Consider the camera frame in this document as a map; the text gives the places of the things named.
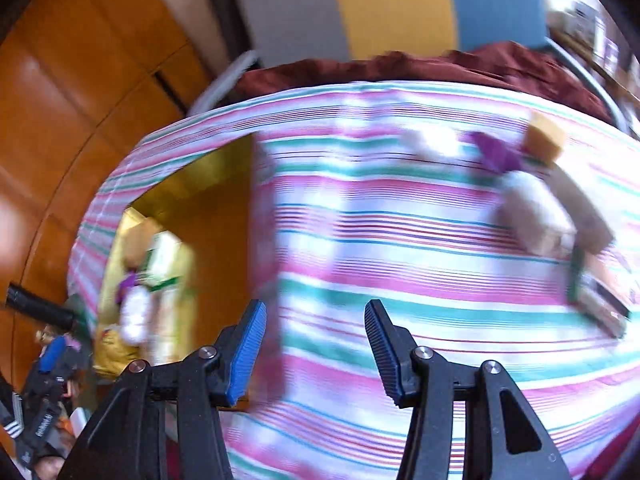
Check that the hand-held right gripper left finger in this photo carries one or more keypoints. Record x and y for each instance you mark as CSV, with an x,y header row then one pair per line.
x,y
247,355

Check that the black upright panel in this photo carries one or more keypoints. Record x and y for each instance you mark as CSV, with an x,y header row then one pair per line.
x,y
222,15

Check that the white bags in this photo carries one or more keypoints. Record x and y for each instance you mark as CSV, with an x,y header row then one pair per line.
x,y
582,20

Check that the yellow box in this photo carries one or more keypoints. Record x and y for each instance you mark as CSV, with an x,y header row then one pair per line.
x,y
220,240

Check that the wooden wardrobe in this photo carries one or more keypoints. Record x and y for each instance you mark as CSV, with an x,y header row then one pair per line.
x,y
75,110

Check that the black tube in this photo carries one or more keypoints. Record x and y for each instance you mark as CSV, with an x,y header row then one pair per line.
x,y
35,305

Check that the yellow sponge cake piece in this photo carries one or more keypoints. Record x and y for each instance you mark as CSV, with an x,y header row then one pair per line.
x,y
545,140

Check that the white roll cake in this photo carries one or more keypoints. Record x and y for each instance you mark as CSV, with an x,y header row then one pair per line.
x,y
532,210

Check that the red cloth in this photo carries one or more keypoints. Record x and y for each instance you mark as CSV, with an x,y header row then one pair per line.
x,y
617,452

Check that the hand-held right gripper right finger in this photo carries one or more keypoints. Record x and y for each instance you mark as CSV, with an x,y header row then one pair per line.
x,y
382,355

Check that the beige cardboard box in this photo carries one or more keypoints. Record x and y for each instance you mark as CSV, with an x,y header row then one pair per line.
x,y
582,210

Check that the maroon blanket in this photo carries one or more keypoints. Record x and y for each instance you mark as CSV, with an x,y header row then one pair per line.
x,y
450,67

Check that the blue yellow grey headboard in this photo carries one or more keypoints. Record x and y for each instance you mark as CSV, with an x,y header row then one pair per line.
x,y
390,10

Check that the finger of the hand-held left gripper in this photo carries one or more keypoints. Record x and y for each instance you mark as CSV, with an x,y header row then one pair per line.
x,y
52,355

